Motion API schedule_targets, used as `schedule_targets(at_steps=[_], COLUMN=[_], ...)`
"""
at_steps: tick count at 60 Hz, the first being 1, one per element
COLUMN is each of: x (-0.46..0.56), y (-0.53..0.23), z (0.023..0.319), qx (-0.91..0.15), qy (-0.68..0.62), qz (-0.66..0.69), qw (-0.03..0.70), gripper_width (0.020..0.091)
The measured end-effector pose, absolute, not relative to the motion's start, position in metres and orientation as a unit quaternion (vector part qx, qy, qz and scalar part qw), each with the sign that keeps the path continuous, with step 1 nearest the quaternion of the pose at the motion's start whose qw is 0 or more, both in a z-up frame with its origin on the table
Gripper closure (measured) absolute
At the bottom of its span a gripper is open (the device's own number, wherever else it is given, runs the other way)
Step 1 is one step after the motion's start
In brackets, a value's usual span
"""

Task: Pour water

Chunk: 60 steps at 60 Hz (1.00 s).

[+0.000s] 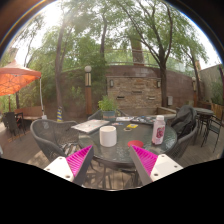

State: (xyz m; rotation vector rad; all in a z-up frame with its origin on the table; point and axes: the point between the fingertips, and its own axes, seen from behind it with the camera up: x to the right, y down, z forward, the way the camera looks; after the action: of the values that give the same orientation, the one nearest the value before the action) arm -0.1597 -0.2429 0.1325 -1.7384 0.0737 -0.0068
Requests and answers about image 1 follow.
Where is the green plant in blue pot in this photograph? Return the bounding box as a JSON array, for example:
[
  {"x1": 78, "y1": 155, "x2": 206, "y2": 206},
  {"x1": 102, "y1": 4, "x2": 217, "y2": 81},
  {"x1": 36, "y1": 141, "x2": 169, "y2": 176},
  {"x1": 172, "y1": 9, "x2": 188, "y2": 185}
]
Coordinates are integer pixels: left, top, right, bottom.
[{"x1": 97, "y1": 95, "x2": 118, "y2": 122}]

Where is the white cylindrical cup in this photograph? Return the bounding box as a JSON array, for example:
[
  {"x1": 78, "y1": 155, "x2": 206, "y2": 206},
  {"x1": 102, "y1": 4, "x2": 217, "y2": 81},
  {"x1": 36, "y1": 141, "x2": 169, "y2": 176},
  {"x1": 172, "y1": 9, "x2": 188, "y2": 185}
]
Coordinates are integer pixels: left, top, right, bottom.
[{"x1": 99, "y1": 125, "x2": 118, "y2": 148}]

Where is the grey wicker armchair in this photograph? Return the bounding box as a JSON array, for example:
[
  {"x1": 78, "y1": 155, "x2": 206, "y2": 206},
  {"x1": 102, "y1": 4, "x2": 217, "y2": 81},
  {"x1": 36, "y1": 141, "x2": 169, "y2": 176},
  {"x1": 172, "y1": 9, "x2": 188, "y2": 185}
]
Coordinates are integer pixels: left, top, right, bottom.
[{"x1": 29, "y1": 118, "x2": 81, "y2": 163}]

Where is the white paper booklet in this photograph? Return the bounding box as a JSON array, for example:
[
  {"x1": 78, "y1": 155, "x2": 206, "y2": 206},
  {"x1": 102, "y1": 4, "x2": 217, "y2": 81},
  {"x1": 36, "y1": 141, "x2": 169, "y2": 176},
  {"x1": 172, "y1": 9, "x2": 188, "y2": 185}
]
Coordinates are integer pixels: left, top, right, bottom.
[{"x1": 115, "y1": 115, "x2": 135, "y2": 122}]

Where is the blue yellow striped cone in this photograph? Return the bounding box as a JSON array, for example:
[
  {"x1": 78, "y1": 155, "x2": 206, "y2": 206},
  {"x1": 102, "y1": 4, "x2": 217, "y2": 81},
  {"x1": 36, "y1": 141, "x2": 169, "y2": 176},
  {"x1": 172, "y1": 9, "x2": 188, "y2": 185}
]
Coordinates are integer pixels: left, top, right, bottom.
[{"x1": 55, "y1": 105, "x2": 64, "y2": 123}]

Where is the pink juice bottle white cap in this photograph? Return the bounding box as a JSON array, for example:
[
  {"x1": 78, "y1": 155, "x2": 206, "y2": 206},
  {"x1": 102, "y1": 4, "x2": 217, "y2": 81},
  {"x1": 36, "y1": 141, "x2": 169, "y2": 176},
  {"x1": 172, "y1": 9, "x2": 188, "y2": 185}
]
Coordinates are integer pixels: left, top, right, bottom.
[{"x1": 151, "y1": 114, "x2": 167, "y2": 146}]

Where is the wicker chair behind plant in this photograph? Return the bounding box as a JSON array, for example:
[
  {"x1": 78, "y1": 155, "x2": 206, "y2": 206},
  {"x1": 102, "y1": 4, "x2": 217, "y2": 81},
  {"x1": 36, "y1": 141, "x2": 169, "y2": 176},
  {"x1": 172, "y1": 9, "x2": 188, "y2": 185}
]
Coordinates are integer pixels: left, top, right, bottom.
[{"x1": 87, "y1": 109, "x2": 129, "y2": 122}]

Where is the orange patio umbrella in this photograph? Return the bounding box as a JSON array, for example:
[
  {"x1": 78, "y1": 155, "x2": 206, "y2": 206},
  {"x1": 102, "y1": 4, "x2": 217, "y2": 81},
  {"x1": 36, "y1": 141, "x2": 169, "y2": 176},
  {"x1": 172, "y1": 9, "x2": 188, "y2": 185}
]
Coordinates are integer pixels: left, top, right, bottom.
[{"x1": 0, "y1": 59, "x2": 43, "y2": 98}]

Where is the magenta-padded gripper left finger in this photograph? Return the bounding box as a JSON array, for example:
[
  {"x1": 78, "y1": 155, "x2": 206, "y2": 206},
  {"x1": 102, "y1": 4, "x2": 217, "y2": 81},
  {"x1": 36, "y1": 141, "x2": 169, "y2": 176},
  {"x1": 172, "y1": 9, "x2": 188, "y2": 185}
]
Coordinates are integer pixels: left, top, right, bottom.
[{"x1": 43, "y1": 145, "x2": 95, "y2": 187}]

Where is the black metal patio chair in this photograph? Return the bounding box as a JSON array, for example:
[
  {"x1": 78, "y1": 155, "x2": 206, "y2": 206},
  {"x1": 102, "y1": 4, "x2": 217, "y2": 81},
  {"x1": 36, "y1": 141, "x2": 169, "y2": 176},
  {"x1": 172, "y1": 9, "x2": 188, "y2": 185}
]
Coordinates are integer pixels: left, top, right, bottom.
[{"x1": 201, "y1": 111, "x2": 224, "y2": 153}]

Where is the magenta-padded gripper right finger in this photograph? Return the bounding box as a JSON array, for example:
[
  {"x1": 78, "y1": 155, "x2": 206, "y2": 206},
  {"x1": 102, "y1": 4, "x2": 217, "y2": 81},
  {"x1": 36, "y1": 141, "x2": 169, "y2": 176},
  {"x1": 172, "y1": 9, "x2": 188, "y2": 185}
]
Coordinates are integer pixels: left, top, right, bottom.
[{"x1": 129, "y1": 145, "x2": 184, "y2": 187}]

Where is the round dark patio table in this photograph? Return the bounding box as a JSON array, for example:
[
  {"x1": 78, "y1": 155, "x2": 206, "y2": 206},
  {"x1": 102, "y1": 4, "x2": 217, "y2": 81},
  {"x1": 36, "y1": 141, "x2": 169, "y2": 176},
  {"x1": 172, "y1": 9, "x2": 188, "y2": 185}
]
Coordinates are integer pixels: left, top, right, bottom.
[{"x1": 193, "y1": 107, "x2": 215, "y2": 134}]

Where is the silver laptop with stickers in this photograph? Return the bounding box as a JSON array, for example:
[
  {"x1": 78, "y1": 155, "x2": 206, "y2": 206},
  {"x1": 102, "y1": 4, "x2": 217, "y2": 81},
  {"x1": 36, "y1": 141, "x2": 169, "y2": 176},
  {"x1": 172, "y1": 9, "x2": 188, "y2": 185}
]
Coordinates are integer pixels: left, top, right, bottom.
[{"x1": 70, "y1": 119, "x2": 111, "y2": 134}]

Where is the dark laptop with stickers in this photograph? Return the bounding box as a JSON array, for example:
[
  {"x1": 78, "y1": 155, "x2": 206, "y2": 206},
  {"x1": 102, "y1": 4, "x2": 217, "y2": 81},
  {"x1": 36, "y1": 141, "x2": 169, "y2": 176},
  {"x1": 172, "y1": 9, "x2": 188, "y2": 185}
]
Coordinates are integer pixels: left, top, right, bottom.
[{"x1": 131, "y1": 115, "x2": 158, "y2": 126}]

